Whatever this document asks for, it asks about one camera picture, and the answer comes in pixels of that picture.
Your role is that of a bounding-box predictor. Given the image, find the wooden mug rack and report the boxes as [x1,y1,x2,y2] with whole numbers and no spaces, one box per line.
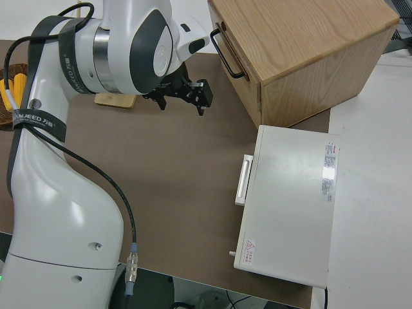
[75,0,138,109]

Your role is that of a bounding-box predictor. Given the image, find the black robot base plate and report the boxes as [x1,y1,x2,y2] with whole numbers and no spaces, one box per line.
[109,263,175,309]

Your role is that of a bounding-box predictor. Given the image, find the light wooden cabinet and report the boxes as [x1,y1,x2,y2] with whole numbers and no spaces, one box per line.
[207,0,400,128]

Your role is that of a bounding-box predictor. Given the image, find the wooden drawer with black handle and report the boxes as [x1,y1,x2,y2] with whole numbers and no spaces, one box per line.
[208,1,262,97]

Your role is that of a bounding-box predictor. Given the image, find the brown table mat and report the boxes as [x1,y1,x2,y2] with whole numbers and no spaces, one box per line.
[0,39,332,309]

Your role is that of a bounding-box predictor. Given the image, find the brown wicker basket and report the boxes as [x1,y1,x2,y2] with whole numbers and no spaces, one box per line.
[0,63,29,131]

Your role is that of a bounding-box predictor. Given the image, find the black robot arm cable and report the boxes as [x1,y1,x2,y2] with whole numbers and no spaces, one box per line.
[3,2,140,309]

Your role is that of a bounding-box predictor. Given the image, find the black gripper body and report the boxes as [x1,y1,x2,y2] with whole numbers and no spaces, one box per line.
[141,64,214,109]

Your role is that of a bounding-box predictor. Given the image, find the white toaster oven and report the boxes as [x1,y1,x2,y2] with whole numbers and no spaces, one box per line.
[227,124,341,288]

